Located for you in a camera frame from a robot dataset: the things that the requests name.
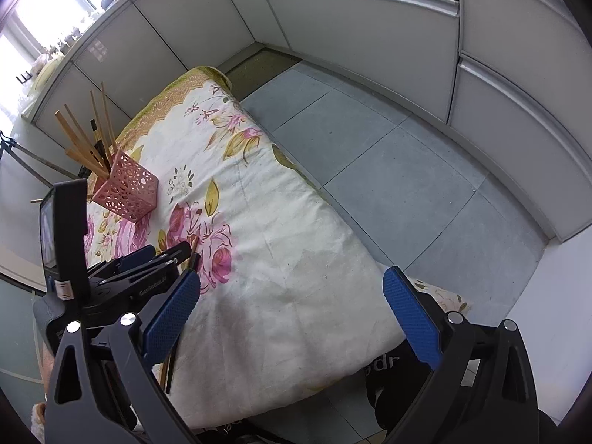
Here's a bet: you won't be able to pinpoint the cream plastic basin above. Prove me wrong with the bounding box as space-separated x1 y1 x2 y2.
31 53 63 91

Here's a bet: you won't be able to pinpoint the black chopstick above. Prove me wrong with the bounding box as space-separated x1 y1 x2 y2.
91 119 111 169

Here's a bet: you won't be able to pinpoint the grey kitchen cabinets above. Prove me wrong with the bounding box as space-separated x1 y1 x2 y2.
18 0 592 241

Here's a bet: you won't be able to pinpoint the person's left forearm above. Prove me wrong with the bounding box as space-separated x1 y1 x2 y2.
30 342 63 444

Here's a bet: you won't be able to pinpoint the dark floor mat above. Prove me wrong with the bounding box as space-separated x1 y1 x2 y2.
226 48 302 90

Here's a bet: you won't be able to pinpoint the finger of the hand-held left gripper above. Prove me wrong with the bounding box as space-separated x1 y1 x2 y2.
85 240 193 317
87 244 157 279

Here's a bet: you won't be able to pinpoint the pink perforated utensil holder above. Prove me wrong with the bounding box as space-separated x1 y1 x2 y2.
91 145 159 225

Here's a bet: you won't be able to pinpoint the wooden mop pole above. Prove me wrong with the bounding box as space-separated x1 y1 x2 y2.
9 141 77 180
11 148 55 188

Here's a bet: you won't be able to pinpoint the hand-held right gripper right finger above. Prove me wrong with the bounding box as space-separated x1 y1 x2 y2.
382 266 539 444

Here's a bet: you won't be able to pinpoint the floral blanket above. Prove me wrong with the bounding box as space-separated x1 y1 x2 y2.
83 65 470 431

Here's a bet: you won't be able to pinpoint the window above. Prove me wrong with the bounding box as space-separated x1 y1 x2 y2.
0 0 102 116

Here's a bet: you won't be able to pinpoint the row of small figurines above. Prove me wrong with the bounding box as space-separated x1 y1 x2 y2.
46 23 93 56

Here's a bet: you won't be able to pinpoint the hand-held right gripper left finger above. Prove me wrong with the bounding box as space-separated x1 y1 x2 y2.
44 268 202 444

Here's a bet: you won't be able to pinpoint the wooden chopstick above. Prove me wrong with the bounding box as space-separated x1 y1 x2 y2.
64 103 112 167
101 82 118 152
54 110 109 176
65 147 107 177
89 91 112 162
159 235 201 388

